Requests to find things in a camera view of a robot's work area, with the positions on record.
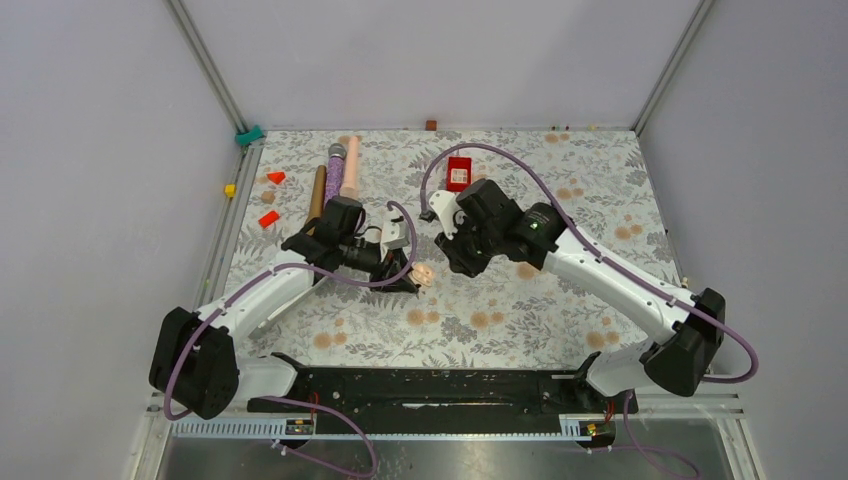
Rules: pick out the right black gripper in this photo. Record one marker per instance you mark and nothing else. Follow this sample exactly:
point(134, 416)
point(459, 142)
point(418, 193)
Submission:
point(459, 262)

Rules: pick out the beige earbud charging case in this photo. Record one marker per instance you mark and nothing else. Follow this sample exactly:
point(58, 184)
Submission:
point(422, 275)

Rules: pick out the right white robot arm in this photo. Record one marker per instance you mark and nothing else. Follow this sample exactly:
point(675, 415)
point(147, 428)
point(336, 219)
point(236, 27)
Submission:
point(682, 327)

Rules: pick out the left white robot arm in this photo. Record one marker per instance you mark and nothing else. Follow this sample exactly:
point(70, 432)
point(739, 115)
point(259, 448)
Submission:
point(195, 365)

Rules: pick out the pink microphone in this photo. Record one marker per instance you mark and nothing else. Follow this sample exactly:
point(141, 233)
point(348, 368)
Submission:
point(350, 184)

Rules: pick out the red small box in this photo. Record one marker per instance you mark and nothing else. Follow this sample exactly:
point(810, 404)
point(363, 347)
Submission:
point(459, 173)

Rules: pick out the brown microphone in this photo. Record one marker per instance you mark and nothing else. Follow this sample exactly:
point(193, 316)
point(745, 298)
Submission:
point(316, 204)

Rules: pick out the purple glitter microphone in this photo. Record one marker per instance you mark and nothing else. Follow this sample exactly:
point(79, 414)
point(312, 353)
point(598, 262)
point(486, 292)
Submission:
point(334, 171)

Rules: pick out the red flat block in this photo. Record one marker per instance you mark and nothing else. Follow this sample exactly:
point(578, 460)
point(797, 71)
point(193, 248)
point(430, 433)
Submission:
point(269, 219)

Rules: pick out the floral patterned table mat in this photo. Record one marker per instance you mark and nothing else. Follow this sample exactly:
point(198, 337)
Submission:
point(511, 315)

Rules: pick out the red triangular block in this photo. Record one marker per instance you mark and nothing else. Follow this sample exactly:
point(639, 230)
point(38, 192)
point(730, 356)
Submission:
point(276, 177)

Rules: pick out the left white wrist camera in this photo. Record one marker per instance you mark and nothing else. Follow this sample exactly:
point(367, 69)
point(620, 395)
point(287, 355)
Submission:
point(394, 233)

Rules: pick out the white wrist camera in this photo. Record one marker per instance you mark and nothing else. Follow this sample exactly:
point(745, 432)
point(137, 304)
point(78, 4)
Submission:
point(394, 233)
point(450, 215)

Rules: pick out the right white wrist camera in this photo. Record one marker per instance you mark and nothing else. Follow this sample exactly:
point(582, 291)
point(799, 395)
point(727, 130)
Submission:
point(450, 215)

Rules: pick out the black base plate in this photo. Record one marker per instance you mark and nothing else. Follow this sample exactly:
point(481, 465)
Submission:
point(409, 401)

